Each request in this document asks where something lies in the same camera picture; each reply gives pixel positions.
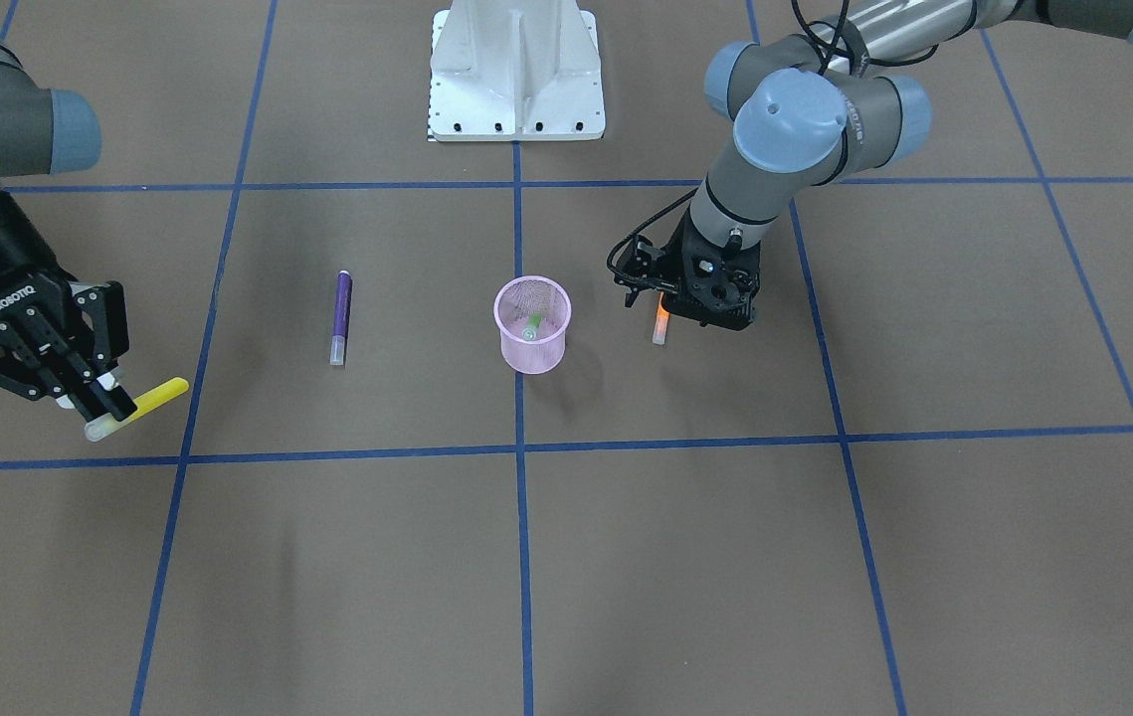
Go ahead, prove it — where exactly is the purple highlighter pen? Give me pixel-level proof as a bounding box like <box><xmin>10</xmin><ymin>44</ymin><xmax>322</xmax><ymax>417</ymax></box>
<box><xmin>327</xmin><ymin>270</ymin><xmax>353</xmax><ymax>367</ymax></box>

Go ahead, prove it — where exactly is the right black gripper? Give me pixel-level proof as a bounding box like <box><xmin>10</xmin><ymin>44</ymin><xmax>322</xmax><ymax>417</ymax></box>
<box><xmin>0</xmin><ymin>190</ymin><xmax>137</xmax><ymax>423</ymax></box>

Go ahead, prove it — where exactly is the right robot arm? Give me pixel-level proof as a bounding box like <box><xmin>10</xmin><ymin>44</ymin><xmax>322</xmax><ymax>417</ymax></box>
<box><xmin>0</xmin><ymin>39</ymin><xmax>138</xmax><ymax>423</ymax></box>

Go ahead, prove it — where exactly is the brown paper table cover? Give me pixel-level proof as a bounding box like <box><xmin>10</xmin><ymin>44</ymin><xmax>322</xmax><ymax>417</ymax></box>
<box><xmin>0</xmin><ymin>1</ymin><xmax>1133</xmax><ymax>715</ymax></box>

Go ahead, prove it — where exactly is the green highlighter pen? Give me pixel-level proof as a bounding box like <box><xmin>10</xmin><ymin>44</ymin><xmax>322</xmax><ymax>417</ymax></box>
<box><xmin>520</xmin><ymin>312</ymin><xmax>544</xmax><ymax>343</ymax></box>

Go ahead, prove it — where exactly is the orange highlighter pen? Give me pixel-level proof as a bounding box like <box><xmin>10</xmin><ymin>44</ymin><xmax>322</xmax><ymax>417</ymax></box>
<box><xmin>651</xmin><ymin>293</ymin><xmax>670</xmax><ymax>346</ymax></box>

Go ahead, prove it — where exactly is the yellow highlighter pen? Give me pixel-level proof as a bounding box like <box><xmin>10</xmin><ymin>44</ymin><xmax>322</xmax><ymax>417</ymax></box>
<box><xmin>84</xmin><ymin>377</ymin><xmax>190</xmax><ymax>443</ymax></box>

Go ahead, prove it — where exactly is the pink mesh pen holder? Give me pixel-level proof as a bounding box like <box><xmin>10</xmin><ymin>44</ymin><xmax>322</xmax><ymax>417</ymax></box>
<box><xmin>492</xmin><ymin>275</ymin><xmax>572</xmax><ymax>375</ymax></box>

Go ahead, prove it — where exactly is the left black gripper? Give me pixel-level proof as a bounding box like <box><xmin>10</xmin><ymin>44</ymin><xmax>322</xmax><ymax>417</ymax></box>
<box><xmin>661</xmin><ymin>214</ymin><xmax>761</xmax><ymax>331</ymax></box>

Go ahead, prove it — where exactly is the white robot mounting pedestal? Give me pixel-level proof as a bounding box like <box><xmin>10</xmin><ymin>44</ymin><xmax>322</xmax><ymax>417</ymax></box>
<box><xmin>427</xmin><ymin>1</ymin><xmax>607</xmax><ymax>142</ymax></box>

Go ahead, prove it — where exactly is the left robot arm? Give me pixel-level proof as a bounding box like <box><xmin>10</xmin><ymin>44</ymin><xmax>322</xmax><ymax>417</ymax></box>
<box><xmin>615</xmin><ymin>1</ymin><xmax>1133</xmax><ymax>330</ymax></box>

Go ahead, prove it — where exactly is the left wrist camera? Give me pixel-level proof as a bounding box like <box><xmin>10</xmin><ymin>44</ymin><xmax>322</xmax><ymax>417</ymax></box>
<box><xmin>606</xmin><ymin>233</ymin><xmax>678</xmax><ymax>308</ymax></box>

